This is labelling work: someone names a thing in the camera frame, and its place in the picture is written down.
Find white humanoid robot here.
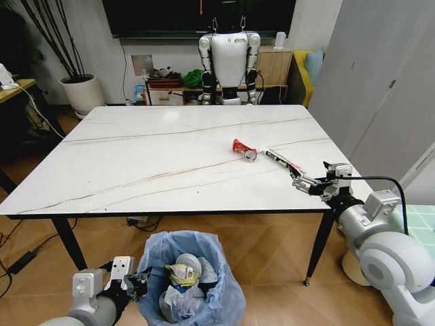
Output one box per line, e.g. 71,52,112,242
197,29,263,106

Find grey door panel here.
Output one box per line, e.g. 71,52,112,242
307,0,435,183

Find crumpled white paper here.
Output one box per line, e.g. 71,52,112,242
158,285,205,323

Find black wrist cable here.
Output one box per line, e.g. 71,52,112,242
334,174,411,236

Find light blue cushion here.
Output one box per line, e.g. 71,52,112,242
304,47,326,76

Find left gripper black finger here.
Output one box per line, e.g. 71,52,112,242
135,266,154,285
130,281,150,302

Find black television screen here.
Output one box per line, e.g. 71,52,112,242
101,0,298,39

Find white plant pot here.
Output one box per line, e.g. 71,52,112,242
59,74,105,118

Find trash bin with blue bag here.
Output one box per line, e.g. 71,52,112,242
135,230,247,326

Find crushed red can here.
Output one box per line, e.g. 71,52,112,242
230,137,260,163

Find dark bamboo plant stems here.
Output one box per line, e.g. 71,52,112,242
20,0,86,82

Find white marble table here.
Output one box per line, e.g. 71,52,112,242
0,104,375,285

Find white power cable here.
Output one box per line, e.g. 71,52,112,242
15,84,66,139

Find crumpled yellow white wrapper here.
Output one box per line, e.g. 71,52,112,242
164,263,202,289

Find low wooden shelf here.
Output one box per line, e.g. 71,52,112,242
143,77,288,106

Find yellow sofa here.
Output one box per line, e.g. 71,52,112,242
292,50,328,108

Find grey white paper cup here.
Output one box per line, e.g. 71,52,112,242
175,253,205,276

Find power strip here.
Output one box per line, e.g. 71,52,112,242
126,215,161,229

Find black white plush toy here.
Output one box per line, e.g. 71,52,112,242
150,67,181,81

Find green cloth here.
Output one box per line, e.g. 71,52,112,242
182,69,205,90

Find white red wrapper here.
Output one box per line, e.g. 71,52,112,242
260,147,304,178

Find white bottle-shaped device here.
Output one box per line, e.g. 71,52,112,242
273,31,288,52

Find white desktop device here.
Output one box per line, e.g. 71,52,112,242
0,63,18,90

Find wooden cabinet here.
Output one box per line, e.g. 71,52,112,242
256,46,294,103

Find white round base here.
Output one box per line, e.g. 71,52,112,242
341,249,370,285

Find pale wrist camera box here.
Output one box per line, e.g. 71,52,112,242
111,256,137,283
334,164,353,187

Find dark red tray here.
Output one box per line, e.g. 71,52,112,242
147,77,182,90

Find blue snack bag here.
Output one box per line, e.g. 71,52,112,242
131,84,147,105

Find green checked mat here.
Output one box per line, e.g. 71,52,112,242
392,202,435,239

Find wooden side table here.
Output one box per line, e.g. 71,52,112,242
0,78,66,164

